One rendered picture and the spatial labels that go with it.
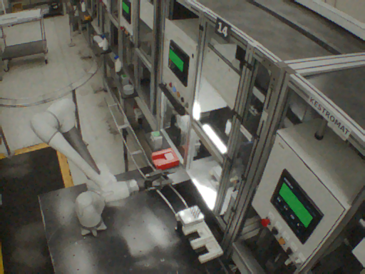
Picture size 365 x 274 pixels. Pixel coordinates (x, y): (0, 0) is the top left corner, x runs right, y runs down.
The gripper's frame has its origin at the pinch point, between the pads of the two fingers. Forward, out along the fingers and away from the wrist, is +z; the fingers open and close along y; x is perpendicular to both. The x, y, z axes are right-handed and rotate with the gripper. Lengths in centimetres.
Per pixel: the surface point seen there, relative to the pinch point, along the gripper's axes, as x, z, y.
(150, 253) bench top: -22, -21, -44
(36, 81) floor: 341, -77, -112
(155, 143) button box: 43.0, 8.5, -13.9
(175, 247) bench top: -23, -4, -44
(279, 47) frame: -22, 36, 88
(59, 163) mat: 149, -63, -111
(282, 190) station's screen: -63, 18, 49
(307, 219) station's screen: -80, 18, 51
